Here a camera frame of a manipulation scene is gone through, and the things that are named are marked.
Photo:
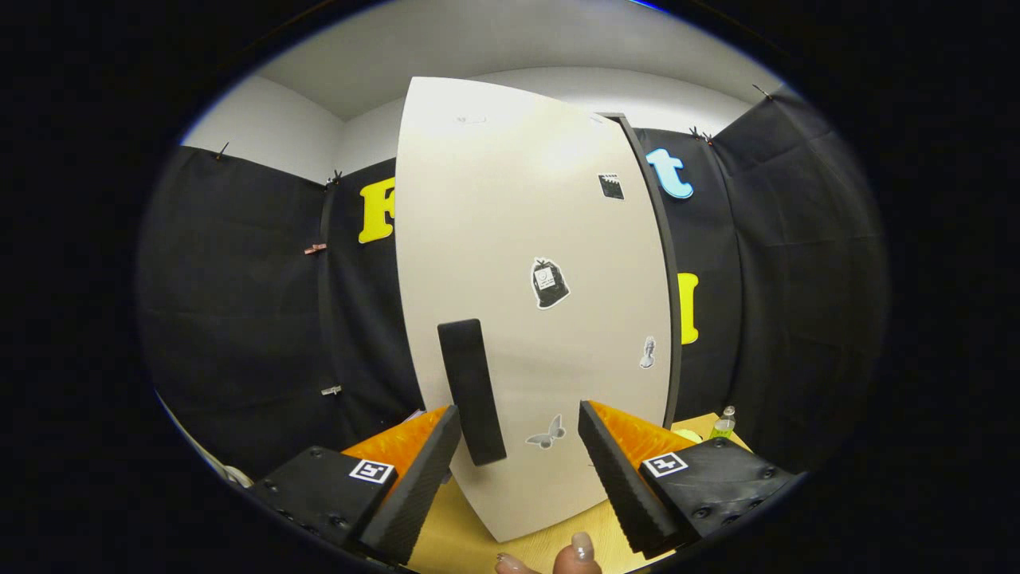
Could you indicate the green drink bottle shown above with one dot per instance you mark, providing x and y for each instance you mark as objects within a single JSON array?
[{"x": 723, "y": 424}]

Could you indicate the pink clip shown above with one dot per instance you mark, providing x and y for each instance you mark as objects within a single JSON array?
[{"x": 315, "y": 249}]

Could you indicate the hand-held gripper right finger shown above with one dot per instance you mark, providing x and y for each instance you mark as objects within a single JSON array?
[{"x": 621, "y": 486}]

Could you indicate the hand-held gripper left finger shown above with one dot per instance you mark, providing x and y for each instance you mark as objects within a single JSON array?
[{"x": 418, "y": 494}]

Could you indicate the black backdrop cloth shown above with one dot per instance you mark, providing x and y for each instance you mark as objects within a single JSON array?
[{"x": 239, "y": 319}]

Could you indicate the grey shoe cabinet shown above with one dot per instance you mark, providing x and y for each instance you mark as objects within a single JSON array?
[{"x": 668, "y": 239}]

